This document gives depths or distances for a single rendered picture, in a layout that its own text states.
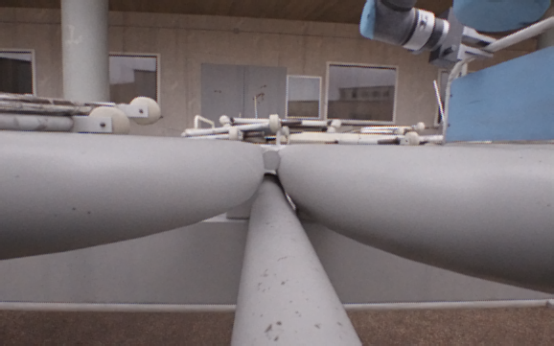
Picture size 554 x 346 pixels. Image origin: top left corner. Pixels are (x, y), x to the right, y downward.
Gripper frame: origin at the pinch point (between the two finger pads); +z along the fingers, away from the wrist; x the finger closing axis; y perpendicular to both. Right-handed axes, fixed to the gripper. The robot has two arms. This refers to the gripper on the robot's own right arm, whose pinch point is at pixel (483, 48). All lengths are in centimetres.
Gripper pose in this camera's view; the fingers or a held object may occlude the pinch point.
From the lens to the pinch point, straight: 95.9
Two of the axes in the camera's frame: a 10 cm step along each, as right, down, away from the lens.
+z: 9.8, 1.9, 0.8
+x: 2.0, -9.8, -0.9
